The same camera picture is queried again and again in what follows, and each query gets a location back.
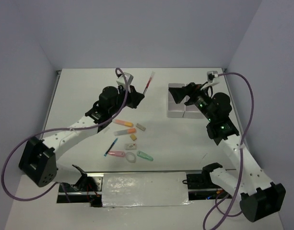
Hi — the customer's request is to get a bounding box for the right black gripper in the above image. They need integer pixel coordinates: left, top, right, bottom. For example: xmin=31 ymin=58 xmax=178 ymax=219
xmin=168 ymin=81 xmax=215 ymax=122

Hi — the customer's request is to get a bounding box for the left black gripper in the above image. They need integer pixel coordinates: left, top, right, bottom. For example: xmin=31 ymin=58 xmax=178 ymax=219
xmin=109 ymin=84 xmax=144 ymax=115

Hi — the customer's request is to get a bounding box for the red pen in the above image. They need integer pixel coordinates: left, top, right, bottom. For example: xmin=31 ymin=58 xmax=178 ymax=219
xmin=143 ymin=71 xmax=155 ymax=95

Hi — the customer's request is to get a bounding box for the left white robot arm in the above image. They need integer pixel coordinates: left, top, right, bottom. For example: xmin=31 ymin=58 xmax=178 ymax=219
xmin=19 ymin=86 xmax=144 ymax=191

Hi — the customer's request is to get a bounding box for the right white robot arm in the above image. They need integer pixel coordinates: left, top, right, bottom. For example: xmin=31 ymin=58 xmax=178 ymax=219
xmin=168 ymin=83 xmax=286 ymax=222

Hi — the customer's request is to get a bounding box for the left white compartment container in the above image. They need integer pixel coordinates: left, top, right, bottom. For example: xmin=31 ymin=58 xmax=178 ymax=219
xmin=166 ymin=91 xmax=185 ymax=118

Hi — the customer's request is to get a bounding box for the white compartment container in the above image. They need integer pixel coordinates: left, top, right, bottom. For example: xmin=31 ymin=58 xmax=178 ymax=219
xmin=166 ymin=91 xmax=185 ymax=118
xmin=183 ymin=105 xmax=203 ymax=119

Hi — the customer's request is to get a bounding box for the right white compartment container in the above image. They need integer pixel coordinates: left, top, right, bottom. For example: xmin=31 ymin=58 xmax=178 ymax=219
xmin=183 ymin=105 xmax=203 ymax=119

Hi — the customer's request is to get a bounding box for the grey eraser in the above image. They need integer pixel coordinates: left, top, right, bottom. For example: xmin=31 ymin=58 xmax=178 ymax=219
xmin=136 ymin=123 xmax=146 ymax=131

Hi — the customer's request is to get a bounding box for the yellow eraser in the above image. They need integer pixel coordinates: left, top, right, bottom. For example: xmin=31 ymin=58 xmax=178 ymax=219
xmin=130 ymin=134 xmax=137 ymax=141

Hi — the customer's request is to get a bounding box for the orange highlighter clear cap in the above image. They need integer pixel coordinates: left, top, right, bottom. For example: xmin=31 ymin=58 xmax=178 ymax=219
xmin=114 ymin=128 xmax=136 ymax=136

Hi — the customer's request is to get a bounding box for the blue pen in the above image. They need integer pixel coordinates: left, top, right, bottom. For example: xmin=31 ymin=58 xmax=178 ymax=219
xmin=104 ymin=138 xmax=118 ymax=157

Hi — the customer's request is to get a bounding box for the white eraser red label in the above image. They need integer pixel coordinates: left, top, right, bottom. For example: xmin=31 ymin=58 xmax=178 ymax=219
xmin=125 ymin=143 xmax=137 ymax=150

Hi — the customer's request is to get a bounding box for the green highlighter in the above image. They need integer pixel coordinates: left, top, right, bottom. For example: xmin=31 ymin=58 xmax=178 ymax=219
xmin=137 ymin=151 xmax=153 ymax=161

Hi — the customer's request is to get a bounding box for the white base cover plate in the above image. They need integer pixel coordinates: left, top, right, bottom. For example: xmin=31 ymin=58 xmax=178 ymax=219
xmin=102 ymin=172 xmax=190 ymax=207

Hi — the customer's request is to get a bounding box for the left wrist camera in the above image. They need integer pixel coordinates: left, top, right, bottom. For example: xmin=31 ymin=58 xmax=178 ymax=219
xmin=116 ymin=72 xmax=134 ymax=88

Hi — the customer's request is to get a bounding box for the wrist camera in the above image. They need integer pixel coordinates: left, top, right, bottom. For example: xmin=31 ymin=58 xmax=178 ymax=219
xmin=116 ymin=72 xmax=134 ymax=88
xmin=204 ymin=71 xmax=220 ymax=88

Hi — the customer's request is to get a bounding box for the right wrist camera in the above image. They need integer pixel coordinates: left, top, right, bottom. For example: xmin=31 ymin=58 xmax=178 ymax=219
xmin=204 ymin=71 xmax=220 ymax=88

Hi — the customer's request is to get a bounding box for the clear tape ring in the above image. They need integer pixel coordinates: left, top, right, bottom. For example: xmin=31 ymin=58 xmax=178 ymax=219
xmin=125 ymin=152 xmax=137 ymax=165

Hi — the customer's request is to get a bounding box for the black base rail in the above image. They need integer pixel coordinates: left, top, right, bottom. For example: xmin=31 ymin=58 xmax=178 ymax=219
xmin=57 ymin=171 xmax=227 ymax=207

